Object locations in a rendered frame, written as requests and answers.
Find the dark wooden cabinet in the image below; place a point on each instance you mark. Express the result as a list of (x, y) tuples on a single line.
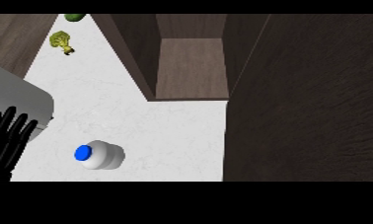
[(192, 66)]

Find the dark wooden cabinet door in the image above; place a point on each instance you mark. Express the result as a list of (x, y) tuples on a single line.
[(302, 103)]

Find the brown wooden panel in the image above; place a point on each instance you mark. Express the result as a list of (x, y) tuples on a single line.
[(23, 40)]

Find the yellow-green broccoli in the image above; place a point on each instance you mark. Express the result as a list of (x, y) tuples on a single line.
[(63, 41)]

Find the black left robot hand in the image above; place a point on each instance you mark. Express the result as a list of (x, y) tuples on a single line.
[(11, 142)]

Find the grey appliance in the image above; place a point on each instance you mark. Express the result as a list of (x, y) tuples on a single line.
[(24, 103)]

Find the white bottle with blue cap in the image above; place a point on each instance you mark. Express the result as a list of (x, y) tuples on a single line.
[(103, 155)]

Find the green vegetable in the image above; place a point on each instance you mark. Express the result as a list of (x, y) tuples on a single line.
[(75, 16)]

